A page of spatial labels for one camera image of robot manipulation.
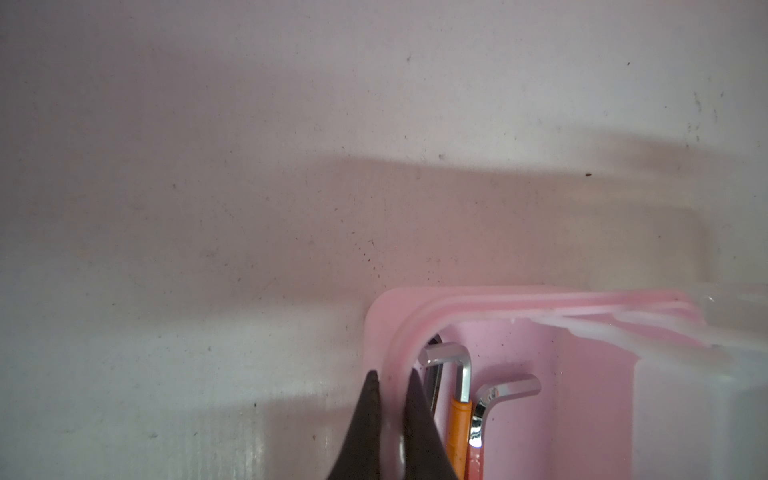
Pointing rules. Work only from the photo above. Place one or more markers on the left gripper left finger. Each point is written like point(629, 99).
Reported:
point(359, 457)

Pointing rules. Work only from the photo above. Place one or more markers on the pink translucent plastic tool box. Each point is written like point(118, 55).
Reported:
point(637, 384)

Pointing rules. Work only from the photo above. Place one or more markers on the red handled hex key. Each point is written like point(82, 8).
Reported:
point(488, 397)

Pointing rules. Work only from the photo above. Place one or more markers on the black hex key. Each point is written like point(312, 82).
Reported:
point(432, 383)

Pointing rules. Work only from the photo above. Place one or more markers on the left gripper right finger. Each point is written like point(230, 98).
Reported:
point(424, 454)

